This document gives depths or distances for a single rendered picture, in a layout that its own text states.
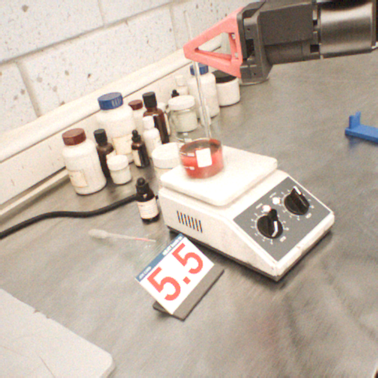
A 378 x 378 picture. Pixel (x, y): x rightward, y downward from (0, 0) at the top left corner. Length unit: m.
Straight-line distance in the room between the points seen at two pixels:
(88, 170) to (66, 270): 0.21
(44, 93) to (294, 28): 0.56
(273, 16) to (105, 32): 0.58
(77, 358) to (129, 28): 0.75
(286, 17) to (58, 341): 0.41
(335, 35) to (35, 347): 0.45
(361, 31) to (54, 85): 0.61
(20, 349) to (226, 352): 0.23
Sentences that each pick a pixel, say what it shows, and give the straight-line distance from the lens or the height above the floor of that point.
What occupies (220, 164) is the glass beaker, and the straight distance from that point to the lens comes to 0.55.
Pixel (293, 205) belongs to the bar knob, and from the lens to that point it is 0.55.
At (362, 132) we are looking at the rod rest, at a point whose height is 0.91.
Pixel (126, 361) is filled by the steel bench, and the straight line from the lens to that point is 0.48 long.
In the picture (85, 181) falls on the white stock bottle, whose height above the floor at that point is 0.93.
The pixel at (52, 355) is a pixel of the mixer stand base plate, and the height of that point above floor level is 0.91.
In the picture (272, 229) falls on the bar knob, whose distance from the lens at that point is 0.50.
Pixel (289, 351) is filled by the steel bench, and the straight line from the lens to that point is 0.46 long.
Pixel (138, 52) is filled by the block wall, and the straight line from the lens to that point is 1.06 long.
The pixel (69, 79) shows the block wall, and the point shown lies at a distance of 0.93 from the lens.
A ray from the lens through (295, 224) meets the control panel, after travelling 0.54.
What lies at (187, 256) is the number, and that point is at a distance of 0.54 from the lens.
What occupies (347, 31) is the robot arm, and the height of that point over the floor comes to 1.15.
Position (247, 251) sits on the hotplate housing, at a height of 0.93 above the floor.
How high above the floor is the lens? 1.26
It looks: 31 degrees down
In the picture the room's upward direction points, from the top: 12 degrees counter-clockwise
